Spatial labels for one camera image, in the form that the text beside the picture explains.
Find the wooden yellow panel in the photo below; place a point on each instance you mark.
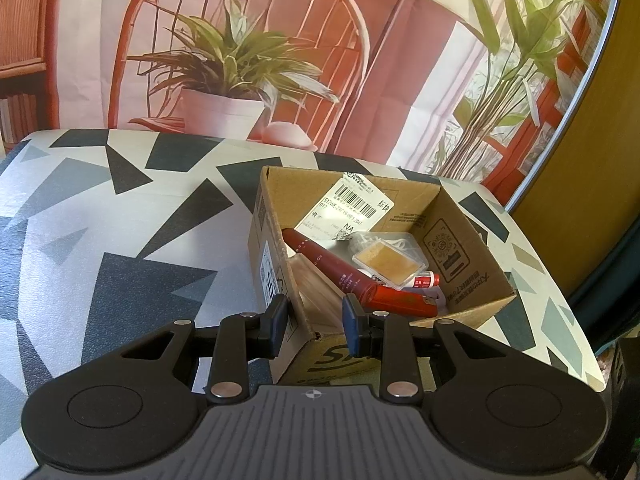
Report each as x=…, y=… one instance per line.
x=586, y=194

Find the brown cardboard box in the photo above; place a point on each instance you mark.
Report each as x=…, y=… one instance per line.
x=475, y=286

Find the clear bag of white items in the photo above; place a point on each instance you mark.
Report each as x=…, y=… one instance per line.
x=402, y=241

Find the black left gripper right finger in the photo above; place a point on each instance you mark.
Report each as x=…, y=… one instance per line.
x=356, y=326

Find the clear case with tan pad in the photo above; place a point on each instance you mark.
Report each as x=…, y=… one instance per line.
x=388, y=264

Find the dark red cylindrical tube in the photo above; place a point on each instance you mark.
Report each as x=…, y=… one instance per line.
x=342, y=274

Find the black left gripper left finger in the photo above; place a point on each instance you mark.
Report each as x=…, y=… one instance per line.
x=273, y=324

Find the geometric patterned tablecloth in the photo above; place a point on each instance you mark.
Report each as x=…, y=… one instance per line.
x=126, y=270

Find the small red white bottle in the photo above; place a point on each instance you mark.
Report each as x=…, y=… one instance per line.
x=429, y=279

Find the white shipping label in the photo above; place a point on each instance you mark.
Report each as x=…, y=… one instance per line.
x=353, y=204

